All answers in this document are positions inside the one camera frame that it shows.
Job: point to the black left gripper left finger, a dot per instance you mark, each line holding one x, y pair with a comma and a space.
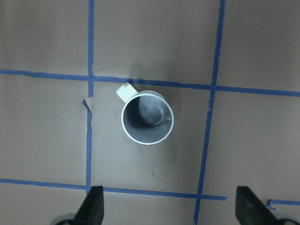
91, 212

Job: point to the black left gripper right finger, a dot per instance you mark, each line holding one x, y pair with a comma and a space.
249, 210

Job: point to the white mug grey inside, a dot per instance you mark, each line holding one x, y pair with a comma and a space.
146, 117

